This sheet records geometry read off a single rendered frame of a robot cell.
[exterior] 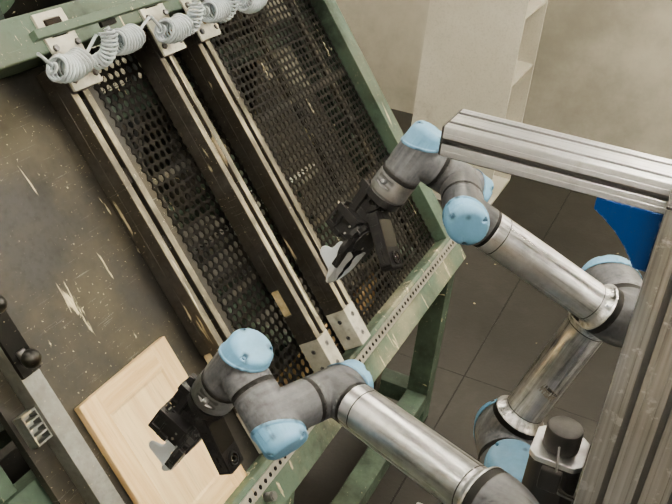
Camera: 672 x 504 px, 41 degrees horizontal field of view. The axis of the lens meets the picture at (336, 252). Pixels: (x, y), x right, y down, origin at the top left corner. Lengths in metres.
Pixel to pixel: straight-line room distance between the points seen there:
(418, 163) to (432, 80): 4.02
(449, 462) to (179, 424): 0.47
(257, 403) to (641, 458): 0.55
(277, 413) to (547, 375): 0.72
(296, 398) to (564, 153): 0.53
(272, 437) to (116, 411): 0.76
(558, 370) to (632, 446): 0.57
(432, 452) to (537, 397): 0.66
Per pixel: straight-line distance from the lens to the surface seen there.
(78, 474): 1.94
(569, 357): 1.86
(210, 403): 1.43
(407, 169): 1.62
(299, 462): 2.39
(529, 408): 1.93
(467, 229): 1.51
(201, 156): 2.46
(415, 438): 1.30
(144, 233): 2.19
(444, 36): 5.54
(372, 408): 1.35
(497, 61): 5.48
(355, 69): 3.32
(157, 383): 2.14
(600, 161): 1.25
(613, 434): 1.33
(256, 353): 1.35
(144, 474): 2.06
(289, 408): 1.35
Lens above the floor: 2.47
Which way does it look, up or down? 29 degrees down
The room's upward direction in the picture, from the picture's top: 6 degrees clockwise
